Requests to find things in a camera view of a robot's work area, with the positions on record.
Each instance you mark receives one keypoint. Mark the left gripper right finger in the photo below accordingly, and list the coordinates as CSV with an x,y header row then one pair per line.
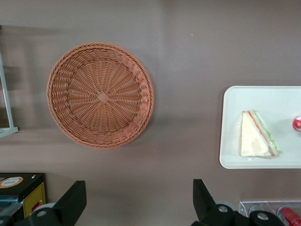
x,y
204,207

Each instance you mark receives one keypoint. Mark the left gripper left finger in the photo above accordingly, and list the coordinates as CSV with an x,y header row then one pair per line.
x,y
70,202

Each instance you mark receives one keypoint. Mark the triangle sandwich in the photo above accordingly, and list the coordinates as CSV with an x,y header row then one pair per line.
x,y
251,136

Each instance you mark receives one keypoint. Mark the brown round wicker basket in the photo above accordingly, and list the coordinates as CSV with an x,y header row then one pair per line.
x,y
101,96

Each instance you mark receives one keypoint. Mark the beige plastic tray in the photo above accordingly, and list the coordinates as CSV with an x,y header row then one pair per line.
x,y
258,101

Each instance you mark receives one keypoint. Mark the red emergency button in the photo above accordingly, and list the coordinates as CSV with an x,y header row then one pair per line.
x,y
36,207

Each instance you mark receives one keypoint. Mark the black yellow food machine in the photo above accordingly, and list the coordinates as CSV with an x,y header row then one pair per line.
x,y
23,188

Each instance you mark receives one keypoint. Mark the clear acrylic bottle rack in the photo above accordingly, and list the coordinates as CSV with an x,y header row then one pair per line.
x,y
270,203

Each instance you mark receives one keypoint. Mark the red cola bottle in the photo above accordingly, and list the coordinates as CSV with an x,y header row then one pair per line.
x,y
290,215

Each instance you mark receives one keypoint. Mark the red white yogurt cup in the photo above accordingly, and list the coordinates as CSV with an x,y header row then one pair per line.
x,y
297,122

